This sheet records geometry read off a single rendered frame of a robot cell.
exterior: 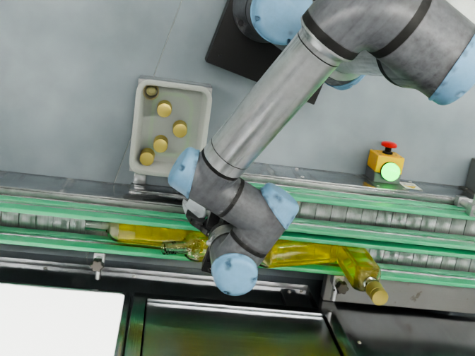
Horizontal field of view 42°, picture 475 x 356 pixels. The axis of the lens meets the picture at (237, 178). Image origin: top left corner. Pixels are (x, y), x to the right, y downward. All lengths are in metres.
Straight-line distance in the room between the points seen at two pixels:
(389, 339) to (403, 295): 0.17
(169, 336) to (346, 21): 0.73
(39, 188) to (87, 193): 0.11
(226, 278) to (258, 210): 0.13
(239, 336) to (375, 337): 0.35
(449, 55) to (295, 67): 0.20
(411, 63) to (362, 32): 0.08
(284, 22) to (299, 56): 0.35
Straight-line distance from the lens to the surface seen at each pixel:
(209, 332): 1.33
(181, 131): 1.49
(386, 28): 0.86
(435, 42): 0.88
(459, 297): 1.72
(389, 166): 1.56
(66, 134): 1.58
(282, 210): 1.03
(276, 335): 1.36
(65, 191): 1.49
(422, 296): 1.68
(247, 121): 0.94
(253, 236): 1.04
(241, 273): 1.05
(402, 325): 1.61
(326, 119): 1.59
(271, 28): 1.23
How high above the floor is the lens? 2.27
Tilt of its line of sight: 73 degrees down
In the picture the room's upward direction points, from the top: 161 degrees clockwise
